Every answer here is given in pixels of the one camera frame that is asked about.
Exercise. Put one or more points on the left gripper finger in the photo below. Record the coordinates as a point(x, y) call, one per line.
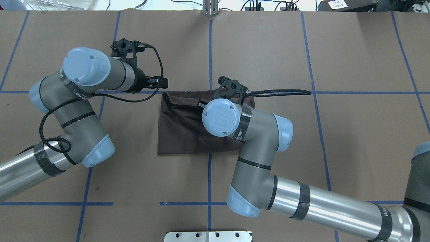
point(155, 82)
point(201, 104)

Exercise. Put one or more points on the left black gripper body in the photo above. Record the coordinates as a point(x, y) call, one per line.
point(139, 79)

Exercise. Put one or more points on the dark brown t-shirt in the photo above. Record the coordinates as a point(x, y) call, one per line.
point(181, 130)

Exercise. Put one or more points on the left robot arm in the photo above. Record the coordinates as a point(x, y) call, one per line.
point(70, 131)

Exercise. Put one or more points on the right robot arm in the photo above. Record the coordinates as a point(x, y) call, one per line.
point(355, 163)

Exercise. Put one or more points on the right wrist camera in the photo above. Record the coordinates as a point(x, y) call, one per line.
point(230, 88)

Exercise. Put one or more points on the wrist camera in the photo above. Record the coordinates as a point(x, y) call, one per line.
point(126, 51)
point(230, 88)

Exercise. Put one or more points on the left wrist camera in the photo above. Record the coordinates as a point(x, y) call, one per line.
point(126, 51)

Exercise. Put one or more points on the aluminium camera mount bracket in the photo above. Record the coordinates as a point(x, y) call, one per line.
point(210, 7)

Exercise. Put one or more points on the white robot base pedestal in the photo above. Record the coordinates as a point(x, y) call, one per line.
point(209, 236)

